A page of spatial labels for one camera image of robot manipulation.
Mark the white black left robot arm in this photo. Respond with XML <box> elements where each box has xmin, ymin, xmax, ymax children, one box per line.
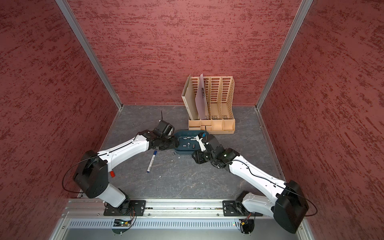
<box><xmin>73</xmin><ymin>130</ymin><xmax>179</xmax><ymax>211</ymax></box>

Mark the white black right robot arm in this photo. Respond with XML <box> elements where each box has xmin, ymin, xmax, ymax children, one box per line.
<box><xmin>192</xmin><ymin>148</ymin><xmax>309</xmax><ymax>234</ymax></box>

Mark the teal plastic storage box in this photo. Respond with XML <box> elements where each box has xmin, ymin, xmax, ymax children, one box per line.
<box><xmin>174</xmin><ymin>130</ymin><xmax>208</xmax><ymax>155</ymax></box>

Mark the blue white marker pen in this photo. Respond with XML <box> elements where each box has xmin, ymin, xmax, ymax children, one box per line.
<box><xmin>147</xmin><ymin>150</ymin><xmax>158</xmax><ymax>173</ymax></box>

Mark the pale pink paper sheet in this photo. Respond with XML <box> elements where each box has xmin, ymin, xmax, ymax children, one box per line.
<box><xmin>195</xmin><ymin>74</ymin><xmax>209</xmax><ymax>120</ymax></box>

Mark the wooden file organizer rack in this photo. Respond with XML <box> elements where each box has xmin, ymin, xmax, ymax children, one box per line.
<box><xmin>182</xmin><ymin>75</ymin><xmax>236</xmax><ymax>135</ymax></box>

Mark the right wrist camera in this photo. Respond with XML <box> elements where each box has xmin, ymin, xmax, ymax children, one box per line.
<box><xmin>196</xmin><ymin>132</ymin><xmax>225</xmax><ymax>156</ymax></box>

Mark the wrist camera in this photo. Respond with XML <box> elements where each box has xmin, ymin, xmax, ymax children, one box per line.
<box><xmin>196</xmin><ymin>132</ymin><xmax>225</xmax><ymax>156</ymax></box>
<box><xmin>153</xmin><ymin>120</ymin><xmax>175</xmax><ymax>138</ymax></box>

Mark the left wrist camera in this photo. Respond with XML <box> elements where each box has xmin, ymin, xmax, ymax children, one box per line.
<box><xmin>153</xmin><ymin>120</ymin><xmax>175</xmax><ymax>138</ymax></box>

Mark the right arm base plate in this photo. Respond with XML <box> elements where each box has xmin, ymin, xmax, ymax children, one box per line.
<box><xmin>222</xmin><ymin>201</ymin><xmax>263</xmax><ymax>217</ymax></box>

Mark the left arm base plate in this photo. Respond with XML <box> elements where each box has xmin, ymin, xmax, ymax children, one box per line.
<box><xmin>104</xmin><ymin>200</ymin><xmax>147</xmax><ymax>217</ymax></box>

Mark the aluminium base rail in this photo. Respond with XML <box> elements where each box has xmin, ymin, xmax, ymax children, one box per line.
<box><xmin>61</xmin><ymin>198</ymin><xmax>307</xmax><ymax>219</ymax></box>

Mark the left corner aluminium post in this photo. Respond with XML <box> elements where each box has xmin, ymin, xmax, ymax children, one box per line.
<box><xmin>55</xmin><ymin>0</ymin><xmax>124</xmax><ymax>111</ymax></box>

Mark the corner aluminium post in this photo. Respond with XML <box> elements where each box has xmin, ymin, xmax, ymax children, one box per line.
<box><xmin>256</xmin><ymin>0</ymin><xmax>313</xmax><ymax>112</ymax></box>
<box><xmin>55</xmin><ymin>0</ymin><xmax>124</xmax><ymax>111</ymax></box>

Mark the right corner aluminium post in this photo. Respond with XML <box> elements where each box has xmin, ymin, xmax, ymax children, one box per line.
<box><xmin>256</xmin><ymin>0</ymin><xmax>313</xmax><ymax>112</ymax></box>

